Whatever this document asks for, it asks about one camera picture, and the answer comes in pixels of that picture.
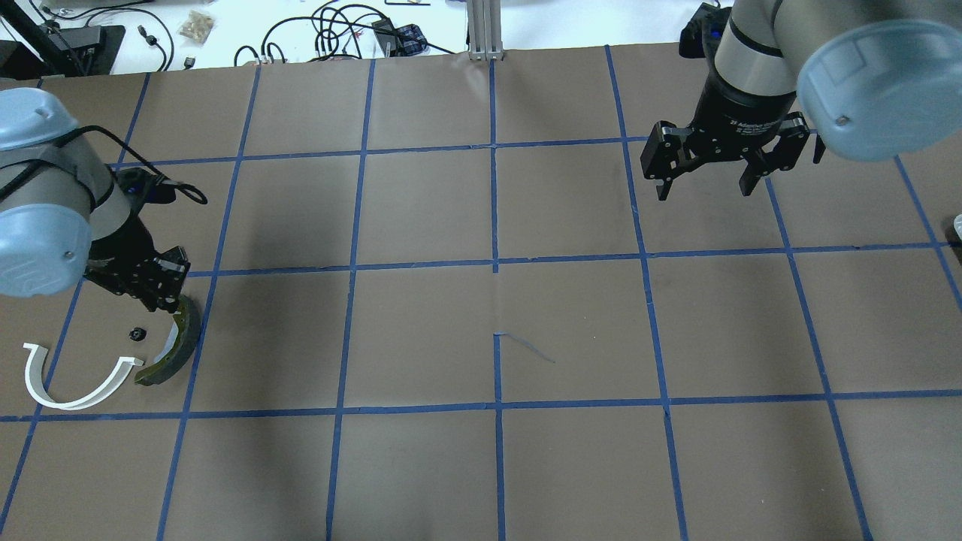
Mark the green brake shoe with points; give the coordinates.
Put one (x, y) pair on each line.
(179, 347)

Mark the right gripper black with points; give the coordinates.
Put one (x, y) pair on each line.
(738, 114)

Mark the black monitor stand base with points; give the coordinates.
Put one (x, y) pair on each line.
(94, 48)

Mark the black bearing gear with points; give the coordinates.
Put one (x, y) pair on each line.
(137, 334)

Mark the white curved plastic part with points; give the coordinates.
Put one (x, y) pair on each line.
(70, 391)

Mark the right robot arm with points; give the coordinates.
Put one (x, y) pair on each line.
(869, 79)

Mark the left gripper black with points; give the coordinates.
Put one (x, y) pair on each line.
(122, 250)

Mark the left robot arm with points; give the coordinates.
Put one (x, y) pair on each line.
(67, 216)

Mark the aluminium frame post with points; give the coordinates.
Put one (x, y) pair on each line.
(484, 30)

